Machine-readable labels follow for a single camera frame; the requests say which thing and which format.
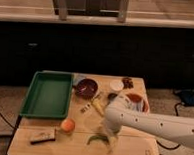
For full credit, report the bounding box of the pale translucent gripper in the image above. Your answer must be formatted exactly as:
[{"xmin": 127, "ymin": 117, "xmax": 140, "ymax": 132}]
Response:
[{"xmin": 99, "ymin": 116, "xmax": 122, "ymax": 152}]

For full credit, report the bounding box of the green plastic tray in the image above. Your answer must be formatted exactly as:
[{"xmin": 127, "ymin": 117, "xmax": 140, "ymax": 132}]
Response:
[{"xmin": 20, "ymin": 71, "xmax": 73, "ymax": 120}]

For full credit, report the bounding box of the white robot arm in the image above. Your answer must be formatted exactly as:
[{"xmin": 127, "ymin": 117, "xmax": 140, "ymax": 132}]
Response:
[{"xmin": 102, "ymin": 95, "xmax": 194, "ymax": 149}]

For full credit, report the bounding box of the small brown toy piece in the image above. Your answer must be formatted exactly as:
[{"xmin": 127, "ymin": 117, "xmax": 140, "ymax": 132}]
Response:
[{"xmin": 80, "ymin": 103, "xmax": 91, "ymax": 113}]

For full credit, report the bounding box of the wooden block sponge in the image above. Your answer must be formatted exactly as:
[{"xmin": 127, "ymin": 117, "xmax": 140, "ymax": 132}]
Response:
[{"xmin": 30, "ymin": 129, "xmax": 56, "ymax": 145}]

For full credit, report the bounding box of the dark red bowl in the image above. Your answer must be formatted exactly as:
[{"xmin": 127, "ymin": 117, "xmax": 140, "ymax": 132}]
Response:
[{"xmin": 75, "ymin": 78, "xmax": 98, "ymax": 99}]

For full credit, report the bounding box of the yellow corn piece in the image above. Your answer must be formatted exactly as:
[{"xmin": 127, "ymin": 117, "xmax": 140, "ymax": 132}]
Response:
[{"xmin": 92, "ymin": 99, "xmax": 104, "ymax": 116}]

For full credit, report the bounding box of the black floor cable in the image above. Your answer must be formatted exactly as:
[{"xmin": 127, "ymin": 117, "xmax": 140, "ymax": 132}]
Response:
[{"xmin": 155, "ymin": 100, "xmax": 187, "ymax": 155}]

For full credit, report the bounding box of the small metal cup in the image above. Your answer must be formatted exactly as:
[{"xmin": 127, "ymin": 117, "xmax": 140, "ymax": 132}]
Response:
[{"xmin": 107, "ymin": 93, "xmax": 117, "ymax": 102}]

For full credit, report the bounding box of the orange peach fruit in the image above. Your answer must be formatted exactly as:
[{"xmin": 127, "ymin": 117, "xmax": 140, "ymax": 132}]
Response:
[{"xmin": 60, "ymin": 118, "xmax": 75, "ymax": 133}]

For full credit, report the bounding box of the light wooden chair frame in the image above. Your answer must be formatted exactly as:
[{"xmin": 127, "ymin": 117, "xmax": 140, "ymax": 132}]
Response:
[{"xmin": 52, "ymin": 0, "xmax": 129, "ymax": 23}]

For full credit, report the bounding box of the black blue device on floor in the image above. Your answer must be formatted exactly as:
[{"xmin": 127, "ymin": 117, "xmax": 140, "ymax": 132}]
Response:
[{"xmin": 174, "ymin": 89, "xmax": 194, "ymax": 107}]

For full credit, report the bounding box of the green chili pepper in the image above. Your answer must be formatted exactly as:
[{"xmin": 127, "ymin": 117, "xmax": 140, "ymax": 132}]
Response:
[{"xmin": 87, "ymin": 135, "xmax": 109, "ymax": 145}]

